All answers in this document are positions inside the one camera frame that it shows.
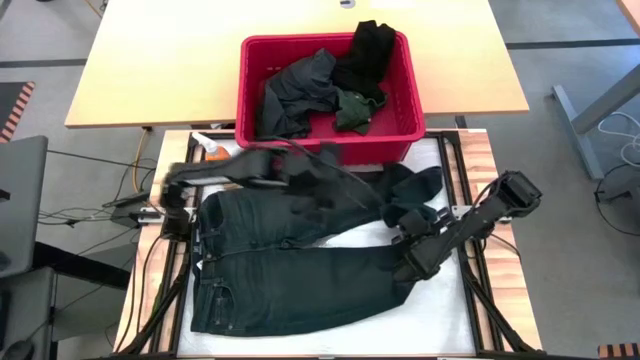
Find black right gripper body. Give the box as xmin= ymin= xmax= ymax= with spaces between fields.
xmin=392 ymin=207 xmax=454 ymax=282

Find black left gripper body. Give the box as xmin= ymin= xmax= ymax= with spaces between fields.
xmin=272 ymin=144 xmax=351 ymax=211

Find dark blue jeans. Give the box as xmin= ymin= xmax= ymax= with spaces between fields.
xmin=189 ymin=162 xmax=445 ymax=337

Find red plastic laundry bin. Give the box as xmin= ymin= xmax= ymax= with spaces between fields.
xmin=234 ymin=32 xmax=427 ymax=166

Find white table mat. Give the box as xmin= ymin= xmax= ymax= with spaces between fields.
xmin=177 ymin=137 xmax=477 ymax=357

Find dark green garment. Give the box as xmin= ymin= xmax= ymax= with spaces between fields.
xmin=333 ymin=87 xmax=389 ymax=136

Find orange spray bottle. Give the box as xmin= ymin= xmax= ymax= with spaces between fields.
xmin=191 ymin=131 xmax=232 ymax=162

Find black garment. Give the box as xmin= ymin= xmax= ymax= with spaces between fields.
xmin=332 ymin=19 xmax=398 ymax=104

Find light wooden desk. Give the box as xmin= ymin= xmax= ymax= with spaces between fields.
xmin=63 ymin=0 xmax=531 ymax=130

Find grey desk leg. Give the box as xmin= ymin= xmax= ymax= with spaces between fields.
xmin=551 ymin=63 xmax=640 ymax=181

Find orange black striped block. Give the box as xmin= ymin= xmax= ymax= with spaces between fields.
xmin=597 ymin=342 xmax=640 ymax=360

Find black floor beam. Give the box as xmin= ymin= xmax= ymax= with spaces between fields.
xmin=32 ymin=242 xmax=132 ymax=292

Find dark grey chair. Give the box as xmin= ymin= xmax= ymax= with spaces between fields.
xmin=0 ymin=135 xmax=56 ymax=360

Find orange black striped mat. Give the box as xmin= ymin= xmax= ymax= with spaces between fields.
xmin=0 ymin=81 xmax=36 ymax=145

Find black aluminium frame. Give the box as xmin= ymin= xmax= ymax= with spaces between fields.
xmin=97 ymin=128 xmax=551 ymax=360

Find yellow cable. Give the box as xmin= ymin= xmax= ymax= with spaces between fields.
xmin=131 ymin=127 xmax=151 ymax=194

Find white cable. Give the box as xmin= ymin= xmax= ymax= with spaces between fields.
xmin=597 ymin=110 xmax=640 ymax=169

